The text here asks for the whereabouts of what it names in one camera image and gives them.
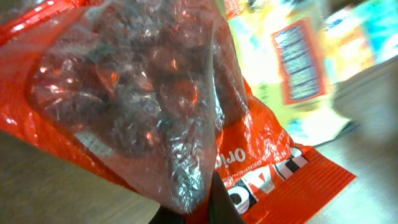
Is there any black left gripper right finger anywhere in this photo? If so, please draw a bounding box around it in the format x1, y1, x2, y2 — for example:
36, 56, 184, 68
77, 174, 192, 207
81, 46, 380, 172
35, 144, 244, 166
208, 172, 245, 224

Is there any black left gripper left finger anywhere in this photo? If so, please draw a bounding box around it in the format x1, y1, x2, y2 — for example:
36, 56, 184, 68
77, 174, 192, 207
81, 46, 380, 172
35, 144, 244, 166
149, 206, 185, 224

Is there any red candy bag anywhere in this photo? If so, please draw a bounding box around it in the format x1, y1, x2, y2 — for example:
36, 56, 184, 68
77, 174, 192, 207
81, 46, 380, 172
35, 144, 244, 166
1, 1, 354, 223

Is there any beige snack bag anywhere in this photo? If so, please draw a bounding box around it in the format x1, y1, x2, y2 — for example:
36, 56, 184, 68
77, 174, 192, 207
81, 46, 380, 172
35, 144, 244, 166
218, 0, 397, 146

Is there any grey plastic mesh basket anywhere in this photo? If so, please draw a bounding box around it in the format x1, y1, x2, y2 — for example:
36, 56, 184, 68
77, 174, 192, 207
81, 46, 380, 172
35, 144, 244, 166
333, 56, 397, 139

